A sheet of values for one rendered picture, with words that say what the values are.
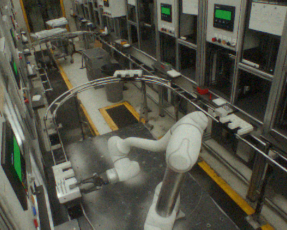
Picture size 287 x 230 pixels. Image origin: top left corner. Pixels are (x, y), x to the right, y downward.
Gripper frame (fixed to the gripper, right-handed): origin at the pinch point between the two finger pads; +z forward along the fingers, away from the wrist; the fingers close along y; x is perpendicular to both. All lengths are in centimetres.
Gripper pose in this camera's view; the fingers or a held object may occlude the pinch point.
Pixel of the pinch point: (75, 188)
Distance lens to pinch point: 159.3
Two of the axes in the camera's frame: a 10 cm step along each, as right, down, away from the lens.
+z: -9.2, 2.6, -2.7
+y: -0.9, -8.5, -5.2
